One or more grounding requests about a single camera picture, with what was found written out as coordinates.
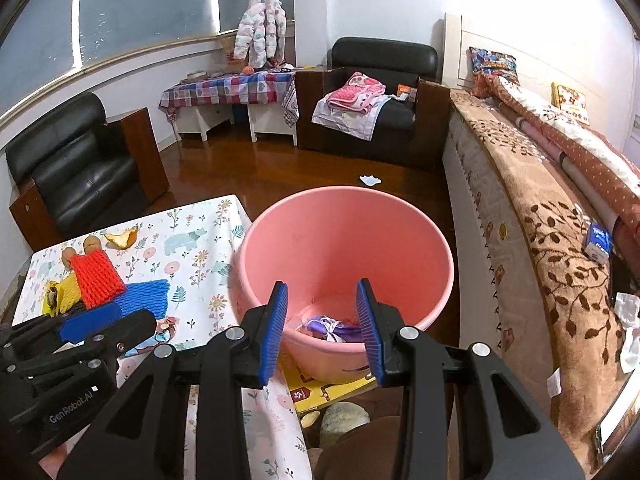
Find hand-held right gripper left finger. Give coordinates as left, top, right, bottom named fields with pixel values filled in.
left=57, top=281, right=290, bottom=480

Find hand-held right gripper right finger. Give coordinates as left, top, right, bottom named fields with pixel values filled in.
left=355, top=278, right=586, bottom=480

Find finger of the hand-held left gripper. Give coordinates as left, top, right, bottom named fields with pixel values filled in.
left=0, top=302, right=124, bottom=356
left=0, top=311, right=157, bottom=379

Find yellow foam fruit net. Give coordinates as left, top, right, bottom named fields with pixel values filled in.
left=42, top=274, right=83, bottom=318

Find blue foam fruit net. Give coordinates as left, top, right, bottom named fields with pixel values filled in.
left=111, top=280, right=172, bottom=322

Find purple face mask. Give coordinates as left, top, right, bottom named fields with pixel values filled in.
left=300, top=314, right=366, bottom=343

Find red foam fruit net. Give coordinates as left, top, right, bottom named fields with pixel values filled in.
left=69, top=251, right=127, bottom=310

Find pink plastic bucket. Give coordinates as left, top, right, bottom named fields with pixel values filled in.
left=229, top=186, right=456, bottom=385

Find yellow printed board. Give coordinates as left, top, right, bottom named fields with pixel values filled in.
left=287, top=372, right=377, bottom=413

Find pale fuzzy slipper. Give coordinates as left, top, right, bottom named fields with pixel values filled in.
left=320, top=402, right=371, bottom=436

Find orange peel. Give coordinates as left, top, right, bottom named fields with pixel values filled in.
left=103, top=226, right=141, bottom=251

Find floral bear tablecloth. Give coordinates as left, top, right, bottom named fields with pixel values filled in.
left=11, top=194, right=313, bottom=480

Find black leather armchair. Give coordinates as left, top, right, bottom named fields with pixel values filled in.
left=295, top=36, right=453, bottom=171
left=5, top=91, right=171, bottom=253

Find floral patterned sofa bed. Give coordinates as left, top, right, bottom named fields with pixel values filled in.
left=445, top=89, right=640, bottom=461

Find white patterned cloth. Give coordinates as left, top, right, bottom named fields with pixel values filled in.
left=311, top=92, right=396, bottom=142

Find white low table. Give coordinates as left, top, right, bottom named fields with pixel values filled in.
left=172, top=102, right=298, bottom=145

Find pink folded clothes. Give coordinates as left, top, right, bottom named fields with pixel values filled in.
left=326, top=71, right=387, bottom=113

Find blue tissue pack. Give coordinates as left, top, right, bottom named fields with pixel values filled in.
left=582, top=221, right=613, bottom=265

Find checked table cover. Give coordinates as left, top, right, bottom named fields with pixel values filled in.
left=159, top=69, right=301, bottom=123

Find crumpled white tissue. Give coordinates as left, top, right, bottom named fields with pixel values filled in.
left=612, top=291, right=640, bottom=331
left=620, top=327, right=640, bottom=373

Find rolled floral quilt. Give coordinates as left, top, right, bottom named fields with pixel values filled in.
left=492, top=77, right=640, bottom=261

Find colourful patterned pillow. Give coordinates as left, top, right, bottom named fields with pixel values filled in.
left=467, top=46, right=518, bottom=98

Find hanging puffy pastel jacket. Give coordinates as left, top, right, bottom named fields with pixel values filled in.
left=232, top=0, right=288, bottom=68

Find yellow red patterned pillow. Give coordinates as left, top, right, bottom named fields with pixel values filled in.
left=551, top=81, right=590, bottom=126

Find curved window with blinds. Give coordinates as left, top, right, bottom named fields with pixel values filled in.
left=0, top=0, right=296, bottom=126

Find cream bed headboard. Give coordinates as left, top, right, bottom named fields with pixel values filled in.
left=442, top=12, right=640, bottom=161

